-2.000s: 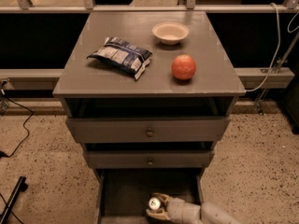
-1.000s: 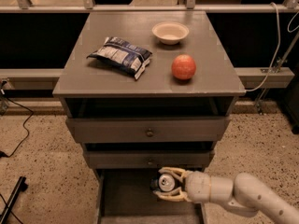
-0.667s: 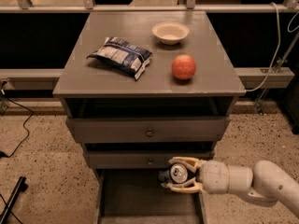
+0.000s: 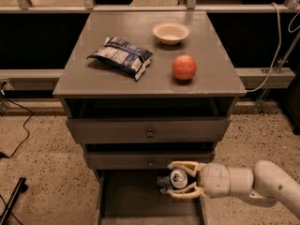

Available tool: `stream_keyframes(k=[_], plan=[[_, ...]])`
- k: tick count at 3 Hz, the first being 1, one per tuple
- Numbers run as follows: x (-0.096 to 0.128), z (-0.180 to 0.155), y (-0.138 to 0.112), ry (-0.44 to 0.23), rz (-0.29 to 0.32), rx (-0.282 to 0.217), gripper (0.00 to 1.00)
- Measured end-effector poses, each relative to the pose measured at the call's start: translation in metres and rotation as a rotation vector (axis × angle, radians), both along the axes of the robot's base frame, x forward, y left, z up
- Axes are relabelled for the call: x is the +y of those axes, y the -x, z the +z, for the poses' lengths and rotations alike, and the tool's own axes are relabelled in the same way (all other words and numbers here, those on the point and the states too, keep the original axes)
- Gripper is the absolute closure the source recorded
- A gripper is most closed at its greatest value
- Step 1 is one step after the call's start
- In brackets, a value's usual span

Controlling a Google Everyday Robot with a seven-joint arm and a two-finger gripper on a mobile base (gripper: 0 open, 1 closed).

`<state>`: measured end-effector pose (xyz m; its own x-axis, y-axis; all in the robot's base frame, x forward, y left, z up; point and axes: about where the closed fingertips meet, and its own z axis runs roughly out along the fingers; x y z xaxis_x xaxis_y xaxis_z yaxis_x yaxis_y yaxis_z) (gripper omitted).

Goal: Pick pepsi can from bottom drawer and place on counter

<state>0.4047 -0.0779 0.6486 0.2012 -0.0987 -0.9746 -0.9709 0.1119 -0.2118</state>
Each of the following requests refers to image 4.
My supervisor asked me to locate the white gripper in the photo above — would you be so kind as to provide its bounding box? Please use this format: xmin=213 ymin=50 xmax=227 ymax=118
xmin=159 ymin=161 xmax=254 ymax=199

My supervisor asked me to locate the blue pepsi can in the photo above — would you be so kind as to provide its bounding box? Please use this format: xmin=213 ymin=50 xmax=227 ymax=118
xmin=157 ymin=169 xmax=188 ymax=189

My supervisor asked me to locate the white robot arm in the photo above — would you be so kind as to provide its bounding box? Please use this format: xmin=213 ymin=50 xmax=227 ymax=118
xmin=157 ymin=160 xmax=300 ymax=218

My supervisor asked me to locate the grey top drawer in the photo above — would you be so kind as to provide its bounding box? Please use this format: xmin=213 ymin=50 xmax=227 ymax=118
xmin=67 ymin=117 xmax=231 ymax=144

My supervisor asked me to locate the grey open bottom drawer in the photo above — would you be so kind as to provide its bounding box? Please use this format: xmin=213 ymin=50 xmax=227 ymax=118
xmin=95 ymin=170 xmax=208 ymax=225

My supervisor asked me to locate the grey middle drawer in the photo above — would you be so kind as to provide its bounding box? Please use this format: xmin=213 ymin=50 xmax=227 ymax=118
xmin=83 ymin=151 xmax=216 ymax=170

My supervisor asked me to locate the metal stand leg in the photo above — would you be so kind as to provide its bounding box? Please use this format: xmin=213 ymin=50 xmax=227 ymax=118
xmin=255 ymin=30 xmax=300 ymax=114

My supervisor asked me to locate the orange round fruit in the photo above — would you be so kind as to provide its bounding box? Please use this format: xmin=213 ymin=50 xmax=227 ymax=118
xmin=172 ymin=54 xmax=197 ymax=81

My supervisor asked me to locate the blue chip bag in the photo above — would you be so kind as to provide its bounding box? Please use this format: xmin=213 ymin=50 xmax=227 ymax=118
xmin=88 ymin=37 xmax=153 ymax=81

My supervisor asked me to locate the white paper bowl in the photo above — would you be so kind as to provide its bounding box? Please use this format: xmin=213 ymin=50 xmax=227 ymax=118
xmin=153 ymin=22 xmax=189 ymax=45

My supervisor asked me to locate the black floor bar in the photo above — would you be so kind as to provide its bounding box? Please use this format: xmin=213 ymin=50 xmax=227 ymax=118
xmin=0 ymin=177 xmax=28 ymax=225

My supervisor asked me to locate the black floor cable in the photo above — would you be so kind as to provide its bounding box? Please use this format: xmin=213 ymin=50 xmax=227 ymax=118
xmin=0 ymin=97 xmax=35 ymax=159

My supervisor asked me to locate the metal railing frame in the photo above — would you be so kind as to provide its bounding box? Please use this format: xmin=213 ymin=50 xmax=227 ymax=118
xmin=0 ymin=0 xmax=300 ymax=13

